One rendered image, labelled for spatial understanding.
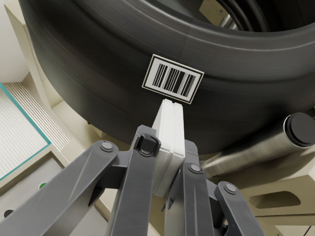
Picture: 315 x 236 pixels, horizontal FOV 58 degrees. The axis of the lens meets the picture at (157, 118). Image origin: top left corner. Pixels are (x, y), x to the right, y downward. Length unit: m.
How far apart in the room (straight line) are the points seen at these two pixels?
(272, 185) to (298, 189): 0.04
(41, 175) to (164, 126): 0.88
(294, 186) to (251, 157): 0.08
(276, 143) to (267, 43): 0.13
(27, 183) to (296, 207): 0.82
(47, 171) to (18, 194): 0.11
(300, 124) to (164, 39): 0.20
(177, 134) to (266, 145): 0.27
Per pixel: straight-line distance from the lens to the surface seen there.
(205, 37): 0.34
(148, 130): 0.17
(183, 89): 0.32
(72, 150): 4.61
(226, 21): 1.02
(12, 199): 1.04
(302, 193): 0.41
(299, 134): 0.38
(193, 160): 0.16
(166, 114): 0.18
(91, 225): 1.00
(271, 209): 0.49
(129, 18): 0.33
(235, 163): 0.50
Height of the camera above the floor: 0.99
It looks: 7 degrees up
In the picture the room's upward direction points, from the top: 42 degrees counter-clockwise
